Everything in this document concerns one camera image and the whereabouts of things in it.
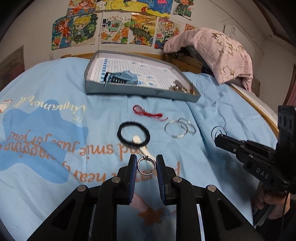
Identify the silver hoop ring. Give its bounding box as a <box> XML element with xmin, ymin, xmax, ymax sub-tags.
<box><xmin>211</xmin><ymin>126</ymin><xmax>227</xmax><ymax>142</ymax></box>

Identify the silver bangle bracelet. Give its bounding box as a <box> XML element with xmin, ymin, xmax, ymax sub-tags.
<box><xmin>177</xmin><ymin>117</ymin><xmax>197</xmax><ymax>135</ymax></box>
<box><xmin>164</xmin><ymin>120</ymin><xmax>188</xmax><ymax>139</ymax></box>

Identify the silver finger ring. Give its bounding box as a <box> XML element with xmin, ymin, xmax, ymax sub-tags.
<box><xmin>136</xmin><ymin>155</ymin><xmax>157</xmax><ymax>176</ymax></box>

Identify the black hair tie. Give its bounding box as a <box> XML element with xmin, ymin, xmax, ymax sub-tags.
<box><xmin>116</xmin><ymin>121</ymin><xmax>151</xmax><ymax>148</ymax></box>

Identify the red string bracelet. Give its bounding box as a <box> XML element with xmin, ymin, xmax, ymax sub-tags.
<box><xmin>132</xmin><ymin>104</ymin><xmax>169</xmax><ymax>122</ymax></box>

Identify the metal jewelry pile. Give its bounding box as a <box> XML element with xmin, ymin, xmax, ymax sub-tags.
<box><xmin>169</xmin><ymin>80</ymin><xmax>195</xmax><ymax>95</ymax></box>

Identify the right hand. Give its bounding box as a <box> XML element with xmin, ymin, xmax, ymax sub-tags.
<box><xmin>251</xmin><ymin>182</ymin><xmax>291</xmax><ymax>219</ymax></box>

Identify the light blue printed bedsheet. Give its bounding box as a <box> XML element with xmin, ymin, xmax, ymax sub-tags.
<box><xmin>1</xmin><ymin>58</ymin><xmax>277</xmax><ymax>240</ymax></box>

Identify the silver key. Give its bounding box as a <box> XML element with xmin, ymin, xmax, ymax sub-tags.
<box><xmin>132</xmin><ymin>135</ymin><xmax>156</xmax><ymax>160</ymax></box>

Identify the pink floral cloth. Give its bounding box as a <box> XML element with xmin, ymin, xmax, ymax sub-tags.
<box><xmin>164</xmin><ymin>28</ymin><xmax>253</xmax><ymax>91</ymax></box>

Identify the grey blue box lid tray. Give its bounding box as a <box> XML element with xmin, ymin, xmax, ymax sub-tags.
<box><xmin>84</xmin><ymin>51</ymin><xmax>201</xmax><ymax>103</ymax></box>

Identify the blue grey hair clip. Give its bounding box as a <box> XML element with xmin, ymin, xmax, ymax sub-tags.
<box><xmin>103</xmin><ymin>71</ymin><xmax>138</xmax><ymax>88</ymax></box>

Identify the colourful doodle drawing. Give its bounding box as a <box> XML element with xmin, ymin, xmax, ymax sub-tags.
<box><xmin>154</xmin><ymin>18</ymin><xmax>181</xmax><ymax>50</ymax></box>

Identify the red haired figure drawing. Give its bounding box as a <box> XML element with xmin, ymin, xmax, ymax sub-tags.
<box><xmin>174</xmin><ymin>0</ymin><xmax>194</xmax><ymax>20</ymax></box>

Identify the dinosaur landscape drawing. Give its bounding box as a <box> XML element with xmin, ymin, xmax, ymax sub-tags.
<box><xmin>129</xmin><ymin>13</ymin><xmax>157</xmax><ymax>47</ymax></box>

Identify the blue sea drawing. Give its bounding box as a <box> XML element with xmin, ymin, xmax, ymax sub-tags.
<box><xmin>121</xmin><ymin>0</ymin><xmax>174</xmax><ymax>19</ymax></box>

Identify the fish and drink drawing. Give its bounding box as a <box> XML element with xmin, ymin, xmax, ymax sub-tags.
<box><xmin>100</xmin><ymin>11</ymin><xmax>132</xmax><ymax>44</ymax></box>

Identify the blonde child drawing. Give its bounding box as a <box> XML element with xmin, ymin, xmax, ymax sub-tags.
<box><xmin>71</xmin><ymin>14</ymin><xmax>98</xmax><ymax>47</ymax></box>

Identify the orange haired girl drawing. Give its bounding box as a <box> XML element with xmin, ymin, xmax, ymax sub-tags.
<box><xmin>51</xmin><ymin>16</ymin><xmax>74</xmax><ymax>51</ymax></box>

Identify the mermaid drawing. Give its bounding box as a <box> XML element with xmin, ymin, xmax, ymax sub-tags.
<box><xmin>66</xmin><ymin>0</ymin><xmax>97</xmax><ymax>16</ymax></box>

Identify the white wall air conditioner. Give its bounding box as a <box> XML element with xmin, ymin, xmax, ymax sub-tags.
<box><xmin>223</xmin><ymin>24</ymin><xmax>255</xmax><ymax>45</ymax></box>

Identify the small wall hatch door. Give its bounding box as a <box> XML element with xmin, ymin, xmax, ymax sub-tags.
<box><xmin>0</xmin><ymin>46</ymin><xmax>25</xmax><ymax>90</ymax></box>

